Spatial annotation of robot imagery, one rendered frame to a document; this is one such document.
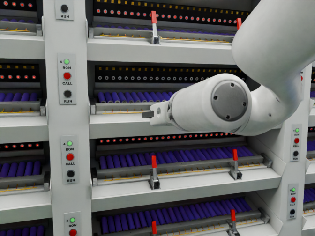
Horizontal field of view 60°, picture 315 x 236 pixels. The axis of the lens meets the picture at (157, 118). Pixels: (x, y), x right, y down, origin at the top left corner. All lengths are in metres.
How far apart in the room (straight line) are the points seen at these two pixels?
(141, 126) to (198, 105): 0.35
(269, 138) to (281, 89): 0.66
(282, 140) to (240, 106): 0.57
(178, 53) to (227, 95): 0.38
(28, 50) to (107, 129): 0.26
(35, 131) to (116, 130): 0.19
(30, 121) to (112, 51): 0.27
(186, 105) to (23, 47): 0.43
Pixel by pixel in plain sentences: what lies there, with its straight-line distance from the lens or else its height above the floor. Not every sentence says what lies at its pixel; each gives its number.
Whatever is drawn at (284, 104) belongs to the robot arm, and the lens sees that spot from 0.41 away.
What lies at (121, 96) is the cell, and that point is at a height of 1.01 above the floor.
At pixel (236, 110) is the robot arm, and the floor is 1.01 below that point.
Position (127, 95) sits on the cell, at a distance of 0.84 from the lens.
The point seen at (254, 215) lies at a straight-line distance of 1.07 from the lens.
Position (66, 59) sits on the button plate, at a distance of 0.70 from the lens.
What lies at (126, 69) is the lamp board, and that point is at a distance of 0.87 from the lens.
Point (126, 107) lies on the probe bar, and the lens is 0.76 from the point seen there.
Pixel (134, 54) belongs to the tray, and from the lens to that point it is 0.73.
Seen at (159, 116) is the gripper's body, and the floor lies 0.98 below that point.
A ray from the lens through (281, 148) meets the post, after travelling 0.98.
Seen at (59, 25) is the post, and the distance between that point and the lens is 0.72.
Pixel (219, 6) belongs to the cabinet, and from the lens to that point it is 1.07.
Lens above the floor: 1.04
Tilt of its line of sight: 7 degrees down
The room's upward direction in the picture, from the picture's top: straight up
